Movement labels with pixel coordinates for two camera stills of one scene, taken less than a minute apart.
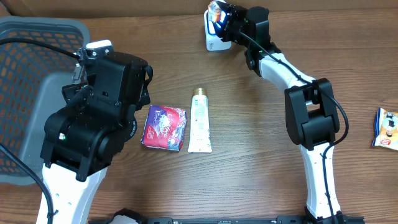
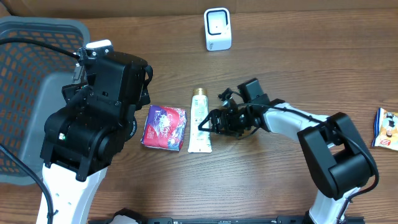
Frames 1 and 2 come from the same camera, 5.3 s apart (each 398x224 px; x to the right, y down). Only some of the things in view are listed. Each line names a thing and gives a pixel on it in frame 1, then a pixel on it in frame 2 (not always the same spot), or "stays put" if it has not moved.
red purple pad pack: [164, 127] stays put
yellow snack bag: [385, 131] stays put
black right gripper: [232, 9] to [226, 125]
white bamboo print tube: [199, 136] stays put
